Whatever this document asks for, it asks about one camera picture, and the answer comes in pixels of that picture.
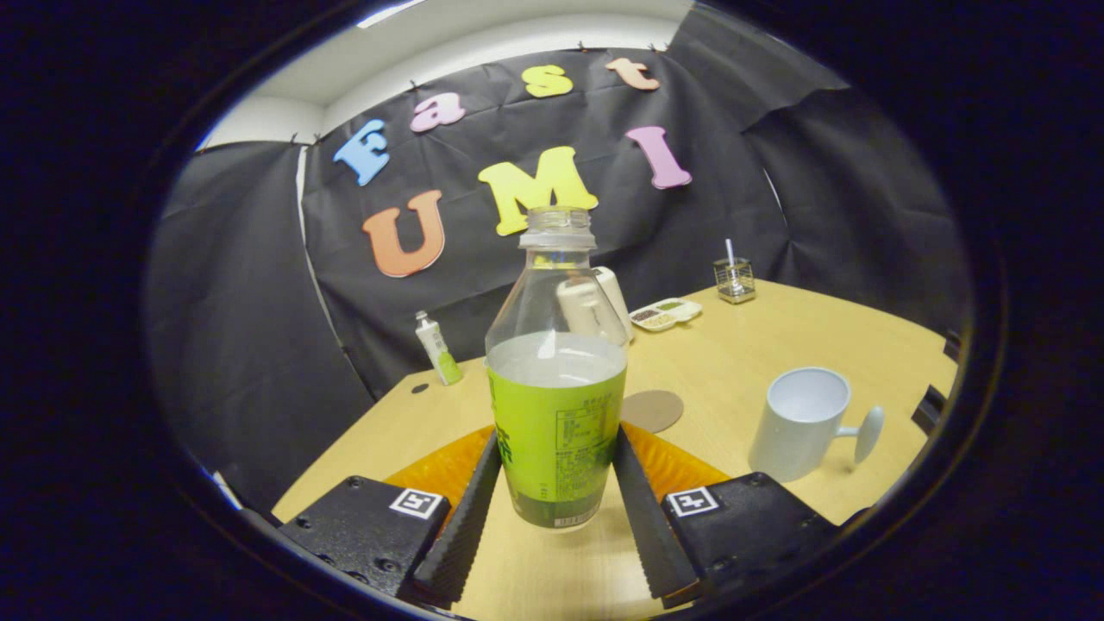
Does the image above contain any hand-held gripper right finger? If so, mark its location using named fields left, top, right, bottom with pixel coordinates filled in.
left=612, top=421, right=842, bottom=609

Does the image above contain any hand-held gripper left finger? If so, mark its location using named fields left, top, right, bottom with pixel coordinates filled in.
left=276, top=429, right=504, bottom=609

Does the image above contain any round brown coaster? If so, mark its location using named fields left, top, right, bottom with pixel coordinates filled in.
left=619, top=390, right=685, bottom=434

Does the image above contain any green label juice bottle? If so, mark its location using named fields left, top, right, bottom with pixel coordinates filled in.
left=485, top=206, right=629, bottom=530

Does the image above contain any white cup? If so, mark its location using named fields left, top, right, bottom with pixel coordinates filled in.
left=748, top=367, right=886, bottom=483

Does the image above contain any small white green bottle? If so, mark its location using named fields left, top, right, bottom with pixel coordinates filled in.
left=415, top=310, right=464, bottom=386

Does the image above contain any white divided tray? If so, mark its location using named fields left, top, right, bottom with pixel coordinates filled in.
left=629, top=298, right=703, bottom=332

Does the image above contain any wooden table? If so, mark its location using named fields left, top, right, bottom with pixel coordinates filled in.
left=272, top=279, right=960, bottom=621

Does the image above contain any white toaster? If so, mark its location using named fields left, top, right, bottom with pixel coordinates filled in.
left=556, top=267, right=635, bottom=348

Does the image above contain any ceiling light panel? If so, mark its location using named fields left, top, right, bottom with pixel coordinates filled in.
left=358, top=0, right=423, bottom=28

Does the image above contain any wire mesh holder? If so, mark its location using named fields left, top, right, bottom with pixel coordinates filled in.
left=713, top=257, right=756, bottom=304

